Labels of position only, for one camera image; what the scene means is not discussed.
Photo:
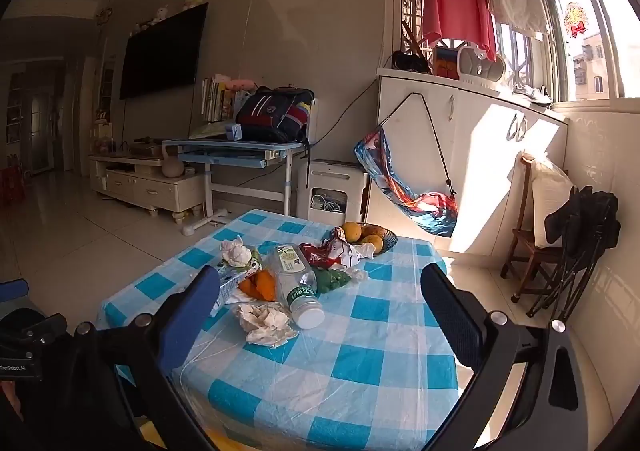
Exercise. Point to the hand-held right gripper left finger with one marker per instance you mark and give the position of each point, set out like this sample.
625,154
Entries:
200,301

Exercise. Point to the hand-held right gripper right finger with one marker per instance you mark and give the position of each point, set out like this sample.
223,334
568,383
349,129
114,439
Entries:
450,316

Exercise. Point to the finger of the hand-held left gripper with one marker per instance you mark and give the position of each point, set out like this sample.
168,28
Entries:
14,291
30,327

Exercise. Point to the white and blue carton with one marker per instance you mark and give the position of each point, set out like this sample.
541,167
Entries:
231,283

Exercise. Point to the small white tissue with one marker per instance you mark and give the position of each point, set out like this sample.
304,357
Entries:
235,252

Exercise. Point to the large white tissue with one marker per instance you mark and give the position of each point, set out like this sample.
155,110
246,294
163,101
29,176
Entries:
265,326

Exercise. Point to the clear plastic bottle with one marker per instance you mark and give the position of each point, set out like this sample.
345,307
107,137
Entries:
295,286

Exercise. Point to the clear plastic scrap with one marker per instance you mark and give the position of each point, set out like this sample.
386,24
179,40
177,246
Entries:
357,274

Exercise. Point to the white and red snack bag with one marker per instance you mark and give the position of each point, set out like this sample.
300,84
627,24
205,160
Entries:
347,251

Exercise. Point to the red wrapper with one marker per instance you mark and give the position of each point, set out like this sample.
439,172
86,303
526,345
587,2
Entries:
315,255

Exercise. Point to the green wrapper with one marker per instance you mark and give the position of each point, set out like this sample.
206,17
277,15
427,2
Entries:
330,281

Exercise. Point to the dark fruit bowl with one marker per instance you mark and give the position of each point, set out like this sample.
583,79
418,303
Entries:
389,240

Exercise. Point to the yellow-orange fruit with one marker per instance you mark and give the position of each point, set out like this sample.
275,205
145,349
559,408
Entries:
375,243
351,232
375,230

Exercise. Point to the red plastic stool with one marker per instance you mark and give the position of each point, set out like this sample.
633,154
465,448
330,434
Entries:
11,186

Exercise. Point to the blue checked tablecloth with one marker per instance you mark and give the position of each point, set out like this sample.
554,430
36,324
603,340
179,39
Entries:
350,356

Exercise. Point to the wooden chair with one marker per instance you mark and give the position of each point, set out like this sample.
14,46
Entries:
522,236

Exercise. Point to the cream television stand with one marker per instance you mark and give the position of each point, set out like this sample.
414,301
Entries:
145,188

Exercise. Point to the pink kettlebell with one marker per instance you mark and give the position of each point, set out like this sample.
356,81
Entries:
172,168

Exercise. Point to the white pillow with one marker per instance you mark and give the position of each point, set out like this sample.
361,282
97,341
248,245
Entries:
547,201

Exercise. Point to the blue study desk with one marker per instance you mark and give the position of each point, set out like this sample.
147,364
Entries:
235,151

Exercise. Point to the flat brown box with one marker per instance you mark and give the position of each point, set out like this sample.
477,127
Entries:
145,150

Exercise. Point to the black folding chair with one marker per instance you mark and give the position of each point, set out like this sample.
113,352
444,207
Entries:
585,226

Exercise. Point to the frosted glass door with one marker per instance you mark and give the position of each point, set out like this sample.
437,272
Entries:
42,131

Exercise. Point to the white cabinet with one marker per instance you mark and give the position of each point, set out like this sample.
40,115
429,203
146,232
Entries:
480,156

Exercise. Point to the green open booklet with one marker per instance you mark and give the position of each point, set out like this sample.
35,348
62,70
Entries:
210,130

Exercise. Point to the dark striped backpack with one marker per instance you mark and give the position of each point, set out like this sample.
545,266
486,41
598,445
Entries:
272,113

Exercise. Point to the row of books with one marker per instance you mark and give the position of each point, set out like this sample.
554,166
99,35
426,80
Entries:
215,98

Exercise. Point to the pink plush toy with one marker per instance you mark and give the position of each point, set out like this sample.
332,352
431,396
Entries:
239,83

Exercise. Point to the tall display cabinet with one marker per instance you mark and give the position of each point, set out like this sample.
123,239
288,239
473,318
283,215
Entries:
106,81

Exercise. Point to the pair of shoes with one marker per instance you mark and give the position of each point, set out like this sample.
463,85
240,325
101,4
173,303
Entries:
531,93

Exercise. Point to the orange and blue box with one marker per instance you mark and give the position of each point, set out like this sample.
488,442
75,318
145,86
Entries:
446,62

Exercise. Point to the black bag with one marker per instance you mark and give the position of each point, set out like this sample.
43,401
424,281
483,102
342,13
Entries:
410,62

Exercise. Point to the small plush toy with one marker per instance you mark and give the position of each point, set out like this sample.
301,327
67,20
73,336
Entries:
141,26

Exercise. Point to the white plush toy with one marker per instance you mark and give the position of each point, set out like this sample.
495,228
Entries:
159,15

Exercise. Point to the window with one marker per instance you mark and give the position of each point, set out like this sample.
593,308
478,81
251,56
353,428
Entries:
615,71

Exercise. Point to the yellow plush toy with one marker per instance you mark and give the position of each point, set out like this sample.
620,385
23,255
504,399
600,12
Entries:
193,1

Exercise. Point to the pink hanging garment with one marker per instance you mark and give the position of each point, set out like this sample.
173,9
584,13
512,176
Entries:
457,13

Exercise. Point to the wooden lattice grille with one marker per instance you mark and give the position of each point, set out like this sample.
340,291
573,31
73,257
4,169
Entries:
411,6

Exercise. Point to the white hanging garment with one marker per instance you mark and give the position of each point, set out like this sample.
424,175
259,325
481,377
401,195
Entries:
517,6

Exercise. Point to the red window decoration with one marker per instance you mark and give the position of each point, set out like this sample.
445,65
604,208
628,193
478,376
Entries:
576,22

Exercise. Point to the wall television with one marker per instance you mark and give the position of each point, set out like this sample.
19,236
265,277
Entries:
160,51

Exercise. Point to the red wall ornament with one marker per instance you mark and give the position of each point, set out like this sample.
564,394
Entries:
104,16

